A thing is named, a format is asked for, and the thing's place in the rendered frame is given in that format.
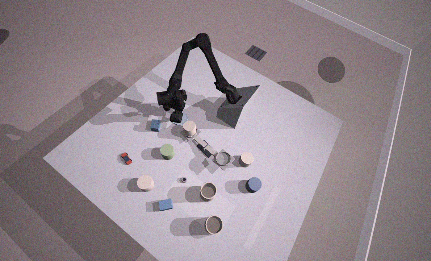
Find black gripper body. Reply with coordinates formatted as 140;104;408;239
170;96;187;123

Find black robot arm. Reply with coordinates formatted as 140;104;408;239
156;33;242;111

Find red toy car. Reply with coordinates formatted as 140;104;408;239
121;152;132;165

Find small blue block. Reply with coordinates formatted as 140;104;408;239
150;119;160;132
159;198;173;211

